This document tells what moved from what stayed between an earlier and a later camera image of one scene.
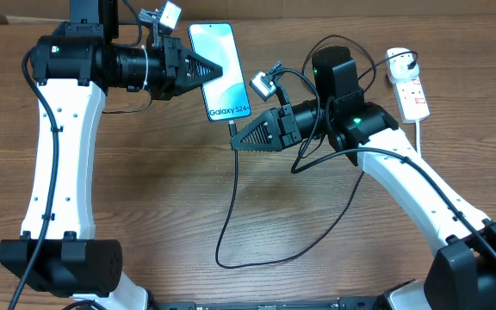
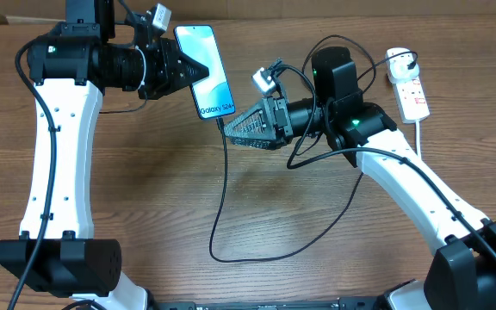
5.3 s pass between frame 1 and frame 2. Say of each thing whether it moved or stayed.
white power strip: stayed
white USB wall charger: stayed
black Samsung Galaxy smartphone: moved
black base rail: stayed
